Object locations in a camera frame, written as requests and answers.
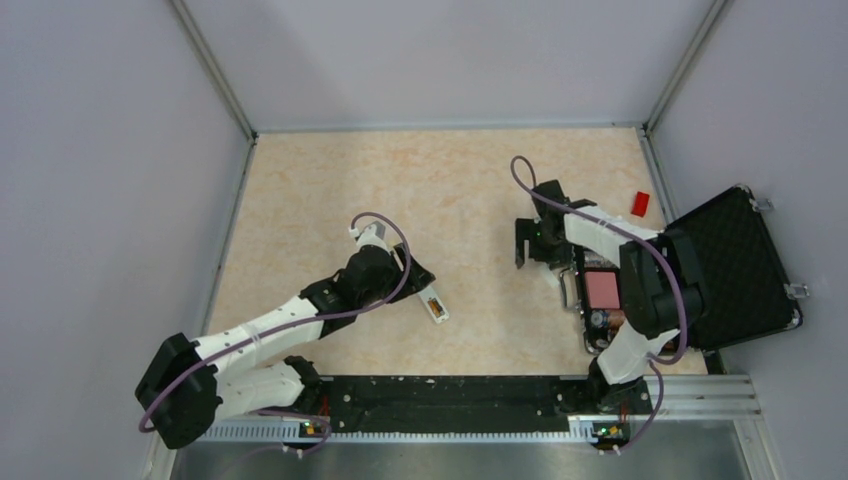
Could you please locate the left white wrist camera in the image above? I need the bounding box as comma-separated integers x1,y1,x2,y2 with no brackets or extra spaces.
349,220,390,252

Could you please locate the orange AAA battery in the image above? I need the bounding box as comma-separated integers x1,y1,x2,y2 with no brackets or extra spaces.
428,299,443,317

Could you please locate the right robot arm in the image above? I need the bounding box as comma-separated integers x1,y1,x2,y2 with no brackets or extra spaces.
515,180,708,412

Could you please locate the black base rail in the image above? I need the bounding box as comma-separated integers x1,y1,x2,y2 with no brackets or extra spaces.
290,375,652,435

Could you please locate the black poker chip case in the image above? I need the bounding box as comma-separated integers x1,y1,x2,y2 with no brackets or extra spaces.
574,186,807,357

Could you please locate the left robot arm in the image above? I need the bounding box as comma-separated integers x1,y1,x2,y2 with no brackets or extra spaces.
135,244,450,450

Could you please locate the red small block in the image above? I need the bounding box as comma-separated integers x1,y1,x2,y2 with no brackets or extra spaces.
630,191,651,218

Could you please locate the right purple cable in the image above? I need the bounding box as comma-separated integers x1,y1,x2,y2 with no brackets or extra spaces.
510,155,690,453

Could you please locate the pink card deck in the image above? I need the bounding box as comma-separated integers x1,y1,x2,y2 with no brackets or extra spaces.
584,271,620,310

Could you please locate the white remote control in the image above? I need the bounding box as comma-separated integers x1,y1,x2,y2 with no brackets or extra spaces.
417,285,450,325

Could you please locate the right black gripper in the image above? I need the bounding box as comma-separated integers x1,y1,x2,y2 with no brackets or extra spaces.
517,218,572,272

